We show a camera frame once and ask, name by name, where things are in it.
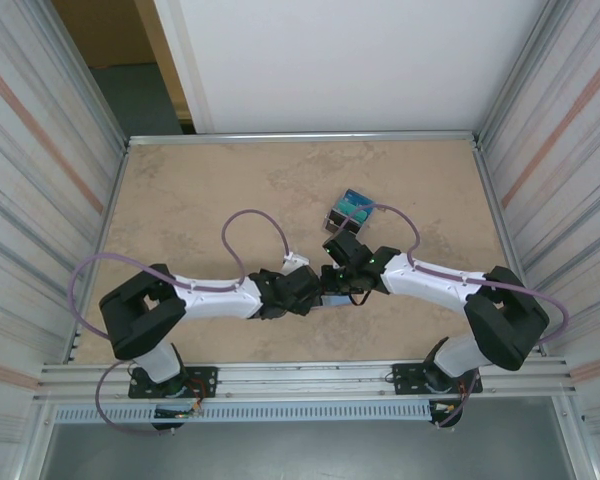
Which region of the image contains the teal card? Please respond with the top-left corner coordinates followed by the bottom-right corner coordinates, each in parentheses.
top-left (333, 195), bottom-right (374, 224)

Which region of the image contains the translucent ribbed side panel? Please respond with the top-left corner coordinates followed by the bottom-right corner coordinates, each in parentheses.
top-left (479, 0), bottom-right (600, 426)
top-left (0, 0), bottom-right (126, 436)

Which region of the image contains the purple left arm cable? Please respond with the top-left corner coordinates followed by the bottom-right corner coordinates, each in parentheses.
top-left (68, 208), bottom-right (294, 438)

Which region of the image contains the clear acrylic card stand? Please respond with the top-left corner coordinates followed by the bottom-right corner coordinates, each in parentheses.
top-left (321, 186), bottom-right (380, 234)

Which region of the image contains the wide aluminium frame rail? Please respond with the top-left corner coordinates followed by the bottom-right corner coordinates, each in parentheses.
top-left (37, 355), bottom-right (580, 404)

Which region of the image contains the aluminium side rail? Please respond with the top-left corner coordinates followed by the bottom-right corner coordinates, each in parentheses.
top-left (68, 144), bottom-right (131, 364)
top-left (472, 139), bottom-right (550, 357)

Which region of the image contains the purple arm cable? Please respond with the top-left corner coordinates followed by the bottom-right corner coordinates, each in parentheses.
top-left (337, 202), bottom-right (570, 431)
top-left (68, 208), bottom-right (294, 438)

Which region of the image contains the small controller board with wires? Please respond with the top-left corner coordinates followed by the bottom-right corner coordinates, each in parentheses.
top-left (152, 398), bottom-right (205, 419)
top-left (428, 399), bottom-right (465, 420)

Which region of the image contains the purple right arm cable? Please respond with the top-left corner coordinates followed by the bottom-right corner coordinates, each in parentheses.
top-left (337, 202), bottom-right (570, 431)

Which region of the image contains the perforated grey cable tray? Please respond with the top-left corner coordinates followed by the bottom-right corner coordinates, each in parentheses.
top-left (53, 402), bottom-right (435, 425)

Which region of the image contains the grey metal sheet shelf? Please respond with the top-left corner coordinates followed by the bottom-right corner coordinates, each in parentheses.
top-left (39, 422), bottom-right (581, 480)

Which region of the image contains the narrow aluminium frame rail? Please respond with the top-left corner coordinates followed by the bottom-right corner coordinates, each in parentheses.
top-left (126, 130), bottom-right (482, 148)

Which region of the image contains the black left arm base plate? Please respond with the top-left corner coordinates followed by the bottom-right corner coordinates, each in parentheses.
top-left (128, 365), bottom-right (219, 401)

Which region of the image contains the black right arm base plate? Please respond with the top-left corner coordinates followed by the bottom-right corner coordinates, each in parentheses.
top-left (390, 362), bottom-right (482, 397)

